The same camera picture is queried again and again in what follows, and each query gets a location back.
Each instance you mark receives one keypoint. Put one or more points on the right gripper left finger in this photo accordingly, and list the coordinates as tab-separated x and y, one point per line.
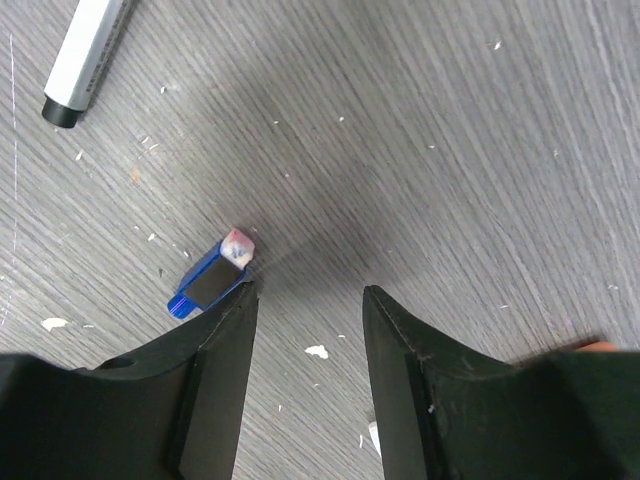
170	409

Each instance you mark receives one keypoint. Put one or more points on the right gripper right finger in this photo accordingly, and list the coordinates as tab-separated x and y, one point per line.
446	411

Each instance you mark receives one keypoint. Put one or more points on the blue silver pen cap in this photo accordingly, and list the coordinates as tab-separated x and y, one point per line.
213	276

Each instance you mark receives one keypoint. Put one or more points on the black white marker pen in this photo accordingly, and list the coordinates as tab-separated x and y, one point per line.
83	55

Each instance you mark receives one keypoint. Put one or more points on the orange highlighter cap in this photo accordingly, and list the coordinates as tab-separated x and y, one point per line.
598	346

